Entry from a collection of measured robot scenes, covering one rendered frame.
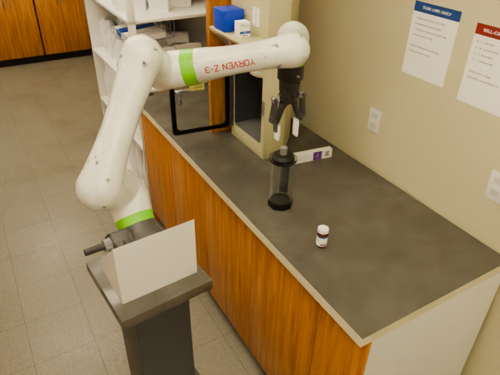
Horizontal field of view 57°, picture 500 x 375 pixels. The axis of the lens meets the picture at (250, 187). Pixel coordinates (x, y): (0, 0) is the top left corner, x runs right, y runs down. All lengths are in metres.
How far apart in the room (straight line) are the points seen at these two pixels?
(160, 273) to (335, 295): 0.57
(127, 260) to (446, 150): 1.27
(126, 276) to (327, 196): 0.95
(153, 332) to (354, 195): 1.00
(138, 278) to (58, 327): 1.39
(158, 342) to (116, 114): 0.82
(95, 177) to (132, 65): 0.33
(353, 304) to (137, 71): 0.97
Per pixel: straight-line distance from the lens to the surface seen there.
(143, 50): 1.39
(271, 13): 2.00
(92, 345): 2.71
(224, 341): 2.62
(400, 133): 2.11
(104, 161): 1.37
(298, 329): 1.86
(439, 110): 1.96
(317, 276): 1.62
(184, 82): 1.54
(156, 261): 1.50
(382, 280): 1.66
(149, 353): 1.77
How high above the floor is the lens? 2.05
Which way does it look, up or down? 33 degrees down
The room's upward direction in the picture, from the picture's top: 1 degrees clockwise
